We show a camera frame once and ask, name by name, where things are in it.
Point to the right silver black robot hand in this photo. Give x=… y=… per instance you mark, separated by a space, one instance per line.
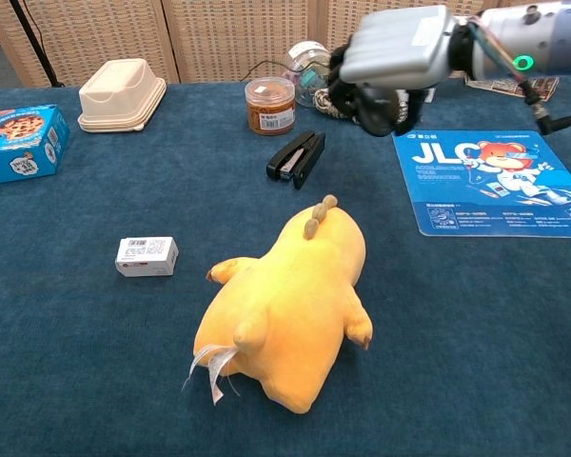
x=395 y=47

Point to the black computer mouse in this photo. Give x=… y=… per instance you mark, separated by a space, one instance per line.
x=380 y=113

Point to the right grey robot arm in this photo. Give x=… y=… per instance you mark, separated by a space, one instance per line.
x=528 y=35

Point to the blue JLC mouse pad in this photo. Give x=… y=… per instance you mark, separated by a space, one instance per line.
x=495 y=185

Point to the clear jar of binder clips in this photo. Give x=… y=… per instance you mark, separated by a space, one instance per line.
x=307 y=62

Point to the flat colourful printed box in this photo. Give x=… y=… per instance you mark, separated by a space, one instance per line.
x=499 y=88

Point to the brown filled plastic jar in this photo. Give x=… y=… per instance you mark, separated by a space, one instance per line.
x=270 y=107

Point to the black stapler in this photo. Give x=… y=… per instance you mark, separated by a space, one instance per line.
x=297 y=159

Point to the wicker folding screen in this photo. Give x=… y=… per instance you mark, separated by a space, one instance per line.
x=238 y=38

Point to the beige lidded lunch box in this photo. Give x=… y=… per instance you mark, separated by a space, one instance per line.
x=121 y=97

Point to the yellow plush toy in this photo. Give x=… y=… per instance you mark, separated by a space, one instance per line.
x=290 y=309

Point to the dark blue table cloth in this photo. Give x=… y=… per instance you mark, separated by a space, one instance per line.
x=457 y=333

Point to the small white staples box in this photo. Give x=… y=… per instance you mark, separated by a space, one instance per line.
x=147 y=257

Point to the black tripod stand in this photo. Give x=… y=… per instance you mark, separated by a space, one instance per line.
x=35 y=43

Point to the blue cookie box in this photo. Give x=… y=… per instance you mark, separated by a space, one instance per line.
x=21 y=143

